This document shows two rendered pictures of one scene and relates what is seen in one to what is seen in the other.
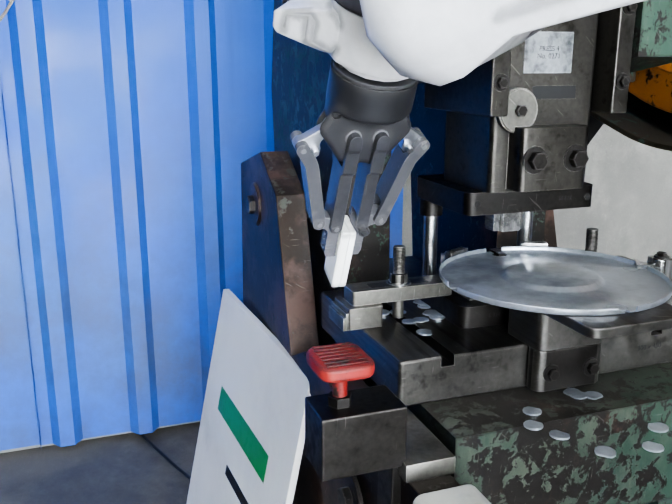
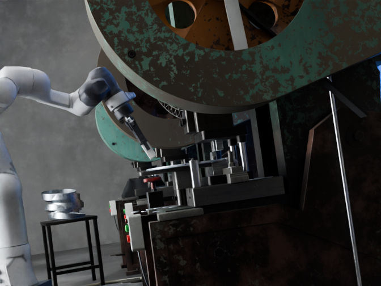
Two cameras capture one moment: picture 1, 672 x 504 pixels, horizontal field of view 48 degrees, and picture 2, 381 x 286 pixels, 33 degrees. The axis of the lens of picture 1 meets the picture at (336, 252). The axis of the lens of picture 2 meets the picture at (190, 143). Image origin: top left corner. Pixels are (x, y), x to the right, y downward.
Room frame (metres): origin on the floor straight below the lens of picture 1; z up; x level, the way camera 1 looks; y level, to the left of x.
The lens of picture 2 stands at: (1.40, -2.47, 0.74)
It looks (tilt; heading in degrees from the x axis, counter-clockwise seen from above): 3 degrees up; 102
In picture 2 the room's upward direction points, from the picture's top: 8 degrees counter-clockwise
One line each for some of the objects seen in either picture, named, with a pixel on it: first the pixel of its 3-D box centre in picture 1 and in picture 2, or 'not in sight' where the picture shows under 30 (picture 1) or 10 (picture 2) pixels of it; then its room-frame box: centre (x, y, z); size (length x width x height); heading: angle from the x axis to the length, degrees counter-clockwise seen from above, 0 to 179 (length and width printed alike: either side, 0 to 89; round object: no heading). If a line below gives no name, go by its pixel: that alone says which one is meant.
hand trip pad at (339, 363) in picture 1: (339, 388); (153, 186); (0.72, 0.00, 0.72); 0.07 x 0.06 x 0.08; 20
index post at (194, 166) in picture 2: (658, 285); (194, 172); (0.99, -0.45, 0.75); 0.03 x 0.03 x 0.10; 20
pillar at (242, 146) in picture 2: (525, 225); (243, 151); (1.14, -0.29, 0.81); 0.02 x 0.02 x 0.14
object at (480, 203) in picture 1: (501, 199); (220, 138); (1.05, -0.24, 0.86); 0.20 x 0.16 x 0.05; 110
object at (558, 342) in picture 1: (571, 337); (176, 185); (0.89, -0.30, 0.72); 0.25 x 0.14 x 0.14; 20
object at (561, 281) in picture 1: (551, 276); (186, 165); (0.93, -0.28, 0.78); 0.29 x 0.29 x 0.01
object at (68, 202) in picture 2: not in sight; (70, 236); (-0.67, 2.36, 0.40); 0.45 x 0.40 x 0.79; 122
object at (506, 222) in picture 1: (505, 216); (217, 145); (1.04, -0.24, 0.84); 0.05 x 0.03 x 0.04; 110
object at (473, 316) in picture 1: (495, 293); (225, 178); (1.05, -0.24, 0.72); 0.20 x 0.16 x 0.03; 110
